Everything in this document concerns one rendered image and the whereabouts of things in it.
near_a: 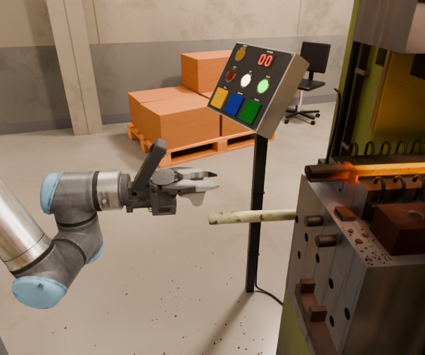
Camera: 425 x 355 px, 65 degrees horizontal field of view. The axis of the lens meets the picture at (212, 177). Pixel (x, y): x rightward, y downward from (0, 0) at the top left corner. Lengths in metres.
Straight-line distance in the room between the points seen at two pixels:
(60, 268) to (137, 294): 1.16
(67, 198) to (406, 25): 0.72
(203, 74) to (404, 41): 2.88
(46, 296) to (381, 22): 0.82
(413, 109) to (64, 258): 0.96
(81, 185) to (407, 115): 0.87
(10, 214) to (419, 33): 0.78
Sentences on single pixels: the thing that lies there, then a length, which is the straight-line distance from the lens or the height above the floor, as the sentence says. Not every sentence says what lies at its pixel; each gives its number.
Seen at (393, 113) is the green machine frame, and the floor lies 1.07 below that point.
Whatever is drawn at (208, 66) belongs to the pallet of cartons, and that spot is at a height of 0.74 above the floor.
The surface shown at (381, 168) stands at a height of 1.01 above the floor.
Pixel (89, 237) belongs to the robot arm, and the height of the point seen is 0.88.
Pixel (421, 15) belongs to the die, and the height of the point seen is 1.33.
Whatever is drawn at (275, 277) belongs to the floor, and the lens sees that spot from 1.95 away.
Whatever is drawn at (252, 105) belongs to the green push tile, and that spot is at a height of 1.03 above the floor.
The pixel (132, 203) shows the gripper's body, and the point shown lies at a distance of 0.77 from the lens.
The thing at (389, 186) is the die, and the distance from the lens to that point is 0.83.
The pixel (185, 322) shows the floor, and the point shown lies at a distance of 1.73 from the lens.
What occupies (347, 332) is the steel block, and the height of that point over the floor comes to 0.73.
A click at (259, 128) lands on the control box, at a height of 0.97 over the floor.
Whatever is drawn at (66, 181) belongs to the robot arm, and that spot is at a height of 1.02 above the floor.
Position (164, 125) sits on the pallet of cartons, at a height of 0.39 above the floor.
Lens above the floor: 1.36
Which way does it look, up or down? 29 degrees down
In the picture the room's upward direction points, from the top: straight up
